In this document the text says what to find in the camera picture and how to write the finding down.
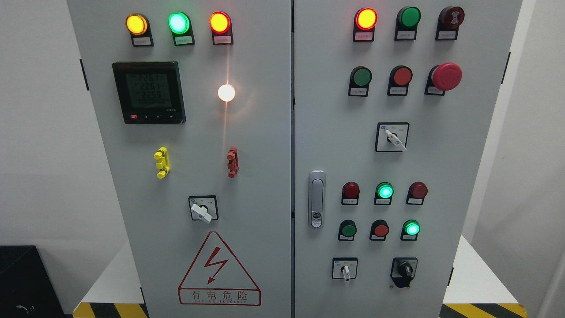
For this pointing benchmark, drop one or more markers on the black knob selector switch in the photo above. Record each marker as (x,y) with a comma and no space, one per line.
(403,271)

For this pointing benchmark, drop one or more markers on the grey electrical cabinet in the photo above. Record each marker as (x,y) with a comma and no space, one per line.
(290,65)

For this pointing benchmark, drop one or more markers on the red terminal connector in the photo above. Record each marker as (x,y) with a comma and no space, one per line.
(233,163)

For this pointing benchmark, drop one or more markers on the dark red indicator light left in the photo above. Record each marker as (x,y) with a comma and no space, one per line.
(350,194)

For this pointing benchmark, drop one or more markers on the white lit indicator lamp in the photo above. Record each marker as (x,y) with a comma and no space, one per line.
(226,92)

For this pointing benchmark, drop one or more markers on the green push button lower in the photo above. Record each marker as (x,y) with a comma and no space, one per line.
(347,230)

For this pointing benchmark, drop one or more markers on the green push button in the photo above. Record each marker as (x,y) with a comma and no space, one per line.
(360,78)
(347,230)

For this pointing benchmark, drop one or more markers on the green lit indicator middle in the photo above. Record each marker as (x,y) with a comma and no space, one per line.
(383,194)

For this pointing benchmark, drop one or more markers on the green push button upper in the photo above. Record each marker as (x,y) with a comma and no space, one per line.
(360,78)

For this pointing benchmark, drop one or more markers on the yellow terminal connector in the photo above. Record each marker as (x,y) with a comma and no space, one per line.
(162,162)

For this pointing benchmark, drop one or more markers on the red push button lower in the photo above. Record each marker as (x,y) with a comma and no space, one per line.
(379,230)

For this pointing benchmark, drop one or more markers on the red push button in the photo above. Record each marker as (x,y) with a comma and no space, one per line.
(379,230)
(399,79)

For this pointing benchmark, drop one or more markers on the red electrical hazard warning sticker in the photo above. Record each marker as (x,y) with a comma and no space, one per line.
(217,277)

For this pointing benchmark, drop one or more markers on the red indicator light right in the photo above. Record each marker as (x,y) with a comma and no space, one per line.
(416,193)

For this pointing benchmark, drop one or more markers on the red push button upper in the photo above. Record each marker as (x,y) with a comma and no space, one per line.
(399,79)

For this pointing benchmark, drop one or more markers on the green illuminated button lower right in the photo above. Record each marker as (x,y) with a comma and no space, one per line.
(410,230)

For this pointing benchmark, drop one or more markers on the black digital power meter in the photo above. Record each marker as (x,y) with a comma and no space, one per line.
(149,92)

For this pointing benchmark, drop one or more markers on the red orange indicator light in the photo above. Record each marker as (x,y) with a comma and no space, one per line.
(221,28)

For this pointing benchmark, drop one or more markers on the red lit indicator right door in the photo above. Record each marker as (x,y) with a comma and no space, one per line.
(364,25)

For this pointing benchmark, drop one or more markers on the green lit indicator light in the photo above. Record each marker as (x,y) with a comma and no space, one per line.
(181,29)

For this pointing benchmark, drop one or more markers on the red mushroom emergency stop button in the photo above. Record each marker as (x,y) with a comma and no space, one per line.
(442,78)

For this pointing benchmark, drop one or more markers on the dark green indicator light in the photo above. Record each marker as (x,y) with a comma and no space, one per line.
(407,23)

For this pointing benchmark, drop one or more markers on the yellow indicator light top left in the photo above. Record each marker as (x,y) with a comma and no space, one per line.
(139,29)

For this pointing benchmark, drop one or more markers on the white platform with hazard stripes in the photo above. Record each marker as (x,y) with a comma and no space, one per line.
(474,290)

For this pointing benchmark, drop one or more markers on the black box on floor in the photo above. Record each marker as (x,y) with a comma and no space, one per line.
(25,288)

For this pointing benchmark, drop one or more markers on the silver cabinet door handle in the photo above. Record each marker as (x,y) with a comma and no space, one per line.
(317,181)

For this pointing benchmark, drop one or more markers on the white rotary selector switch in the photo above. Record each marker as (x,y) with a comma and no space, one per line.
(203,208)

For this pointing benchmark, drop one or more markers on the white lever selector switch upper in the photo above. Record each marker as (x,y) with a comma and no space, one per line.
(391,136)

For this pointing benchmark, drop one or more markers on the white lever selector switch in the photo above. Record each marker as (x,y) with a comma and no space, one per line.
(391,136)
(344,268)

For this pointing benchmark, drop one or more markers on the white lever selector switch lower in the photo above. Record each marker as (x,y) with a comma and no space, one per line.
(344,268)

